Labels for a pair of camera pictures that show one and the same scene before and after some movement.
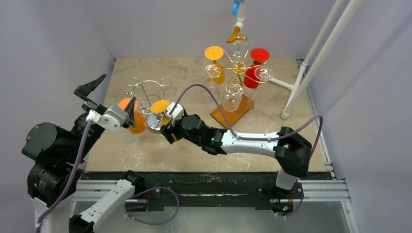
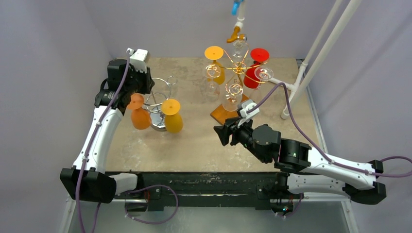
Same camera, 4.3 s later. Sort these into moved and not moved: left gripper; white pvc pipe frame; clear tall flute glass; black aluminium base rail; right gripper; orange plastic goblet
Moved: orange plastic goblet; right gripper; left gripper
Not moved: white pvc pipe frame; black aluminium base rail; clear tall flute glass
